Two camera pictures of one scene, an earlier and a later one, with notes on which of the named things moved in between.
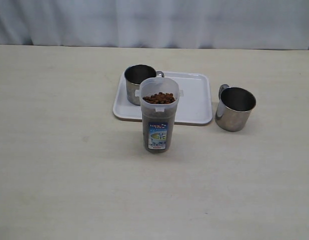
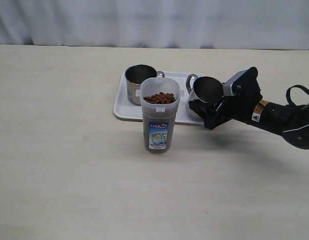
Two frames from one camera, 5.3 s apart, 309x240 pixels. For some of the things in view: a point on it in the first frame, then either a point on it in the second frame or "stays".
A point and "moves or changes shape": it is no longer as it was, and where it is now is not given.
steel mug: (134, 75) stays
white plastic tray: (195, 108) stays
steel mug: (233, 107) moves or changes shape
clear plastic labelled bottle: (159, 97) stays
